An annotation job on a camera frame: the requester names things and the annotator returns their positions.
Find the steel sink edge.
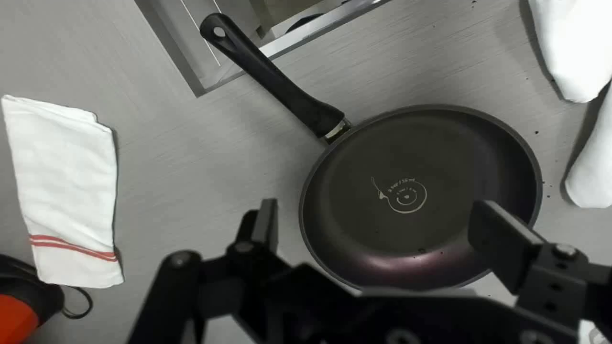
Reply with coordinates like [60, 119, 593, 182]
[134, 0, 387, 98]

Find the white cloth with red stripe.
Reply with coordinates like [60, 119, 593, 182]
[2, 96, 125, 289]

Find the orange and black tool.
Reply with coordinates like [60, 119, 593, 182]
[0, 255, 94, 344]

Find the black frying pan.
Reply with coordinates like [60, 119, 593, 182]
[199, 14, 544, 291]

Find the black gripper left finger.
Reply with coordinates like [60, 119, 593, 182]
[230, 199, 280, 260]

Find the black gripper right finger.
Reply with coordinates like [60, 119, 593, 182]
[469, 201, 544, 295]

